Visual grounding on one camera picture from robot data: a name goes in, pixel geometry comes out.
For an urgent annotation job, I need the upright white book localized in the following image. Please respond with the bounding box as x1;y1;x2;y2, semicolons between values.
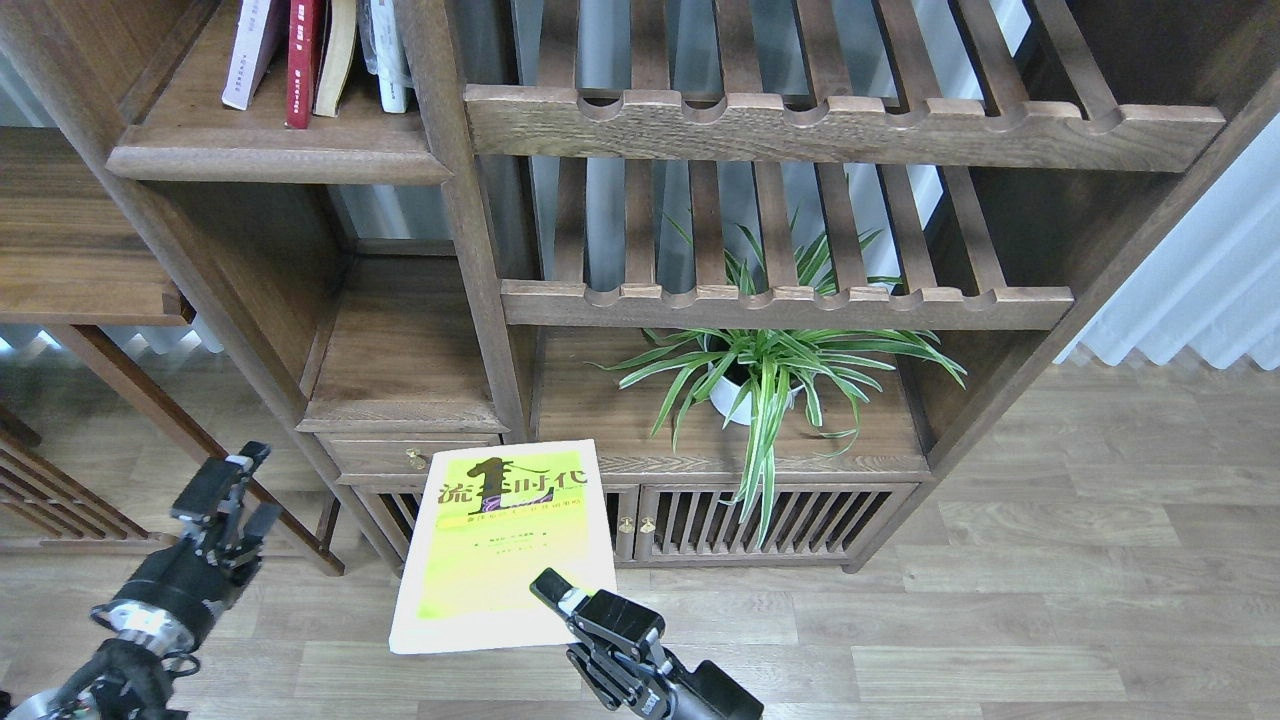
366;1;412;114

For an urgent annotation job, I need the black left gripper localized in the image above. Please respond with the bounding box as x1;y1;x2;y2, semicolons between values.
90;441;283;656

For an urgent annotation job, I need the brass drawer knob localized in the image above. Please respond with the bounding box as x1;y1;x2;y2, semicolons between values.
404;448;429;471

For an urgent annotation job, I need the upright tan book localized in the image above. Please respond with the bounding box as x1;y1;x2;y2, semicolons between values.
312;0;358;117

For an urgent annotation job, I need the white curtain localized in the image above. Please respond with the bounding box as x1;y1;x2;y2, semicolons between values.
1055;119;1279;372

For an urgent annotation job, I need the white plant pot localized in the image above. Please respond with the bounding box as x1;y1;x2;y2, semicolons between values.
699;336;803;427

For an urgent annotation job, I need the yellow green cover book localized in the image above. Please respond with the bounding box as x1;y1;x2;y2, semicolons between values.
389;439;617;655

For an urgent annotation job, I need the red cover book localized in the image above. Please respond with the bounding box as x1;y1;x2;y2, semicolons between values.
285;1;329;129

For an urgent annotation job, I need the dark wooden bookshelf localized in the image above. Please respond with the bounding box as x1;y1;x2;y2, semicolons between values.
3;1;1277;571

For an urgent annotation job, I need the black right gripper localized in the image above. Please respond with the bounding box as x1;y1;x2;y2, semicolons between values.
529;568;764;719

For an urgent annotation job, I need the green spider plant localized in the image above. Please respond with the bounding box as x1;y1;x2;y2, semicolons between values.
596;208;969;550

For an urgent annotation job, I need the white cover book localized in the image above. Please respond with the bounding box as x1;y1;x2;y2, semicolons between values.
221;1;289;111

